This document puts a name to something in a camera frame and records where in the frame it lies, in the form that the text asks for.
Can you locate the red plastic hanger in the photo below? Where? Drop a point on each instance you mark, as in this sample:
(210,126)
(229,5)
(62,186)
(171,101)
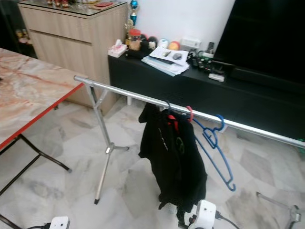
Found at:
(191,112)

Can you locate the black t-shirt white lettering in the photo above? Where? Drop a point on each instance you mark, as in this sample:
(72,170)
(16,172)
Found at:
(157,152)

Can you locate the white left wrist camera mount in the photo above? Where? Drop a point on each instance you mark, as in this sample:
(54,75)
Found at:
(59,223)

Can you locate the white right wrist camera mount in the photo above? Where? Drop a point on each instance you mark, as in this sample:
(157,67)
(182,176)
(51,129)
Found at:
(204,214)

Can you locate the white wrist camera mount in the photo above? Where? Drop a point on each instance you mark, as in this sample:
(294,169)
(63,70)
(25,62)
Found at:
(59,223)
(204,214)

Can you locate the marble top folding table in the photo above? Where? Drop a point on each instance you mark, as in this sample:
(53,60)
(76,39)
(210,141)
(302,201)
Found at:
(28,95)

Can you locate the white wall socket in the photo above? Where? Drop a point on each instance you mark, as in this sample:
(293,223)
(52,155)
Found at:
(190,43)

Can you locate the stack of white papers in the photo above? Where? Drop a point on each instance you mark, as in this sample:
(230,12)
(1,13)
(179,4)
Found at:
(164,64)

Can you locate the orange ball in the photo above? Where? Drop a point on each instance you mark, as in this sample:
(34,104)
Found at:
(174,46)

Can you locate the white remote control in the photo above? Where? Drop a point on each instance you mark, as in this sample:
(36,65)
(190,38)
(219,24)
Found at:
(217,77)

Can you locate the green plastic hanger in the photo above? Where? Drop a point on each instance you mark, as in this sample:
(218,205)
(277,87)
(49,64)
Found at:
(302,143)

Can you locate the pink tissue box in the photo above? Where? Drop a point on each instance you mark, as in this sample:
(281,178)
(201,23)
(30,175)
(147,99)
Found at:
(116,50)

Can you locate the light wooden cabinet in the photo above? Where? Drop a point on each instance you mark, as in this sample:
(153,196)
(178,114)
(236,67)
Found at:
(62,43)

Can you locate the glass display shelf with figurines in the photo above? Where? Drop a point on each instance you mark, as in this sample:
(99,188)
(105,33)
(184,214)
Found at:
(21,34)

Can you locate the black low TV console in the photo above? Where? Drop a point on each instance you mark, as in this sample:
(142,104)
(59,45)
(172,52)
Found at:
(171,86)

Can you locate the silver metal clothes rack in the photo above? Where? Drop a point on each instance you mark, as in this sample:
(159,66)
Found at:
(124,92)

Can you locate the blue trophy ornament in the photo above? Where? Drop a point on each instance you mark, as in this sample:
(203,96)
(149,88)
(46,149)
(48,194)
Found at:
(134,6)

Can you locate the red flat case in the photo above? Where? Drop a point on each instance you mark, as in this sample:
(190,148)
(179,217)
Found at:
(105,4)

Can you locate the blue plastic hanger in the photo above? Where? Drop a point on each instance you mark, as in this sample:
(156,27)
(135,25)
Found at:
(222,123)

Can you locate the red lid glass jar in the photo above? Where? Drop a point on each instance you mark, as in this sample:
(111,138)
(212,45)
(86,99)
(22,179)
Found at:
(134,42)

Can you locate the red hanger with dark hook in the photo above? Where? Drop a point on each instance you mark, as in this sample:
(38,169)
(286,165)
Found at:
(173,122)

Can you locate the black flat television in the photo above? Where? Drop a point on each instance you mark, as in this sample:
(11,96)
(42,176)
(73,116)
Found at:
(262,33)

